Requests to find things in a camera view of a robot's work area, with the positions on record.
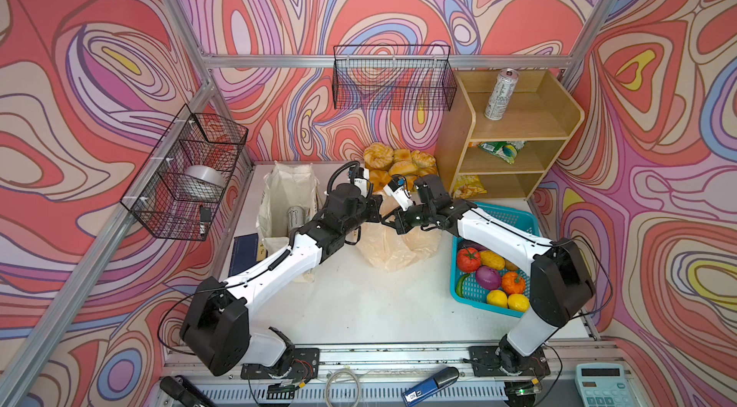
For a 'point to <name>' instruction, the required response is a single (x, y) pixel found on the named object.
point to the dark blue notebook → (245, 251)
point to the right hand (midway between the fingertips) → (386, 225)
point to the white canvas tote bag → (286, 184)
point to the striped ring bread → (379, 179)
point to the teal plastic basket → (521, 218)
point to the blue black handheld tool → (414, 395)
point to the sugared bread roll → (378, 156)
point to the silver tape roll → (201, 181)
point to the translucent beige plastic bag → (387, 250)
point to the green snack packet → (506, 150)
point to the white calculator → (604, 385)
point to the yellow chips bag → (468, 185)
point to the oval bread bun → (402, 168)
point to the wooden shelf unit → (505, 132)
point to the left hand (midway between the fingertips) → (387, 195)
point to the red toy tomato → (468, 259)
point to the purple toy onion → (487, 277)
